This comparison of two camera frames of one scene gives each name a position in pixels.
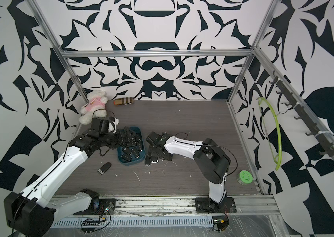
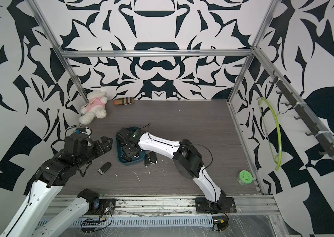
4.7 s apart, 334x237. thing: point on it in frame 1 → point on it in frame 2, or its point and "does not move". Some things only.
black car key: (154, 160) does not move
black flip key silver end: (147, 161) does not move
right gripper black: (151, 152) → (125, 151)
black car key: (104, 168) does not move
